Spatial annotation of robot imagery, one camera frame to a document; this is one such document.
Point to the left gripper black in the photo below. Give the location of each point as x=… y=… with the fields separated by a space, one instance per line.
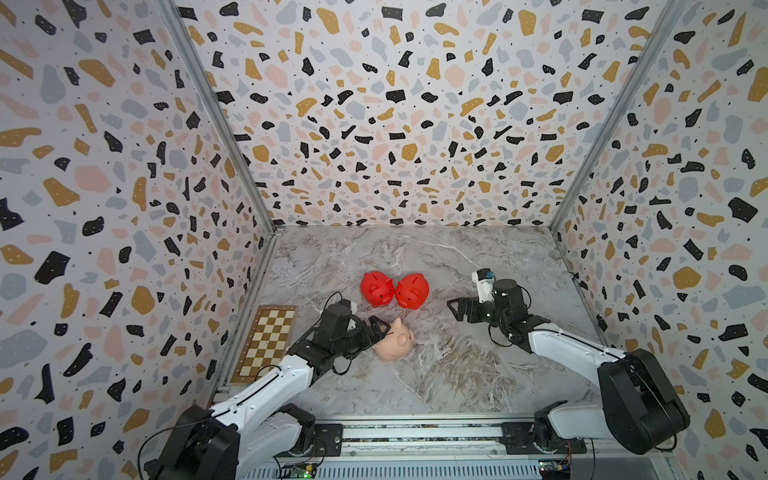
x=360 y=327

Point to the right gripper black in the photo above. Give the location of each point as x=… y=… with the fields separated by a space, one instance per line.
x=472 y=303

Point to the pink piggy bank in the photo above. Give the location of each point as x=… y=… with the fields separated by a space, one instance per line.
x=396 y=344

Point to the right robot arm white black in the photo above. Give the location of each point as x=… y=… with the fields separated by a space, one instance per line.
x=638 y=406

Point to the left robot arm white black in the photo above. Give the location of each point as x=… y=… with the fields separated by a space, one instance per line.
x=255 y=426

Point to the wooden chessboard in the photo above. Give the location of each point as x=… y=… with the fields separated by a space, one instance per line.
x=266 y=342

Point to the left circuit board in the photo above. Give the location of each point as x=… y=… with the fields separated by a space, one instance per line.
x=298 y=471

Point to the circuit board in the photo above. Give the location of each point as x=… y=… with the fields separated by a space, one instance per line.
x=554 y=470
x=298 y=471

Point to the right circuit board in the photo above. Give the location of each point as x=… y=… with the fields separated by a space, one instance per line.
x=554 y=470

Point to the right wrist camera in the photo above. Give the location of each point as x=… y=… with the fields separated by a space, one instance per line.
x=484 y=280

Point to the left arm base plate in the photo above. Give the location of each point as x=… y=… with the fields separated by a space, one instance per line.
x=324 y=438

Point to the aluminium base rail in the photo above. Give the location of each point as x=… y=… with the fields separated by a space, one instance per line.
x=461 y=446

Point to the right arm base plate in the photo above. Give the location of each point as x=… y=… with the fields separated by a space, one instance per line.
x=536 y=437

